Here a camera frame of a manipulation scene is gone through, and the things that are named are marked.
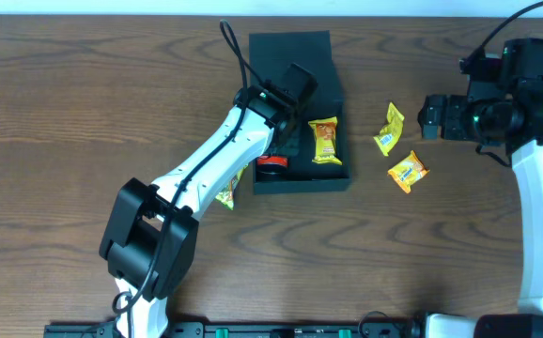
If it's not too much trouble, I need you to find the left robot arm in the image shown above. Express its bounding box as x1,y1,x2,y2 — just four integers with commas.
99,64,318,337

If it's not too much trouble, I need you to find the yellow orange snack packet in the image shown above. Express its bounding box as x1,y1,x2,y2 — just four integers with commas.
308,116,342,165

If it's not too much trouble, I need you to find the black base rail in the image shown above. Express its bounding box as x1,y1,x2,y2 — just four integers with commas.
42,321,425,338

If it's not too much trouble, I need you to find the dark green open box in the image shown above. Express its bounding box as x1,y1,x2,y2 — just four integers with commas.
249,31,351,194

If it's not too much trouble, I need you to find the red Pringles can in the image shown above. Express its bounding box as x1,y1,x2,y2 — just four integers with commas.
256,155,288,180

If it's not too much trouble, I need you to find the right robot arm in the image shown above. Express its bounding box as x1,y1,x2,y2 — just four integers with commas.
405,38,543,337

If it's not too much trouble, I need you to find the right black cable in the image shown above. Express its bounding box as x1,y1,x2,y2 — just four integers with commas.
458,0,543,71

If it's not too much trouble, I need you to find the orange yellow biscuit packet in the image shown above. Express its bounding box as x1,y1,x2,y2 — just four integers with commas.
387,150,429,193

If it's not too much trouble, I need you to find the green snack packet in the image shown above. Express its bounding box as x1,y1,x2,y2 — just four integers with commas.
215,165,247,210

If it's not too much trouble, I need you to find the black cable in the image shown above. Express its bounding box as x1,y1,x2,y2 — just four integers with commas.
458,0,543,71
111,19,266,330

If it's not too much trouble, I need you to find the left black cable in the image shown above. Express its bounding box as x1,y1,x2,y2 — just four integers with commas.
111,19,266,330

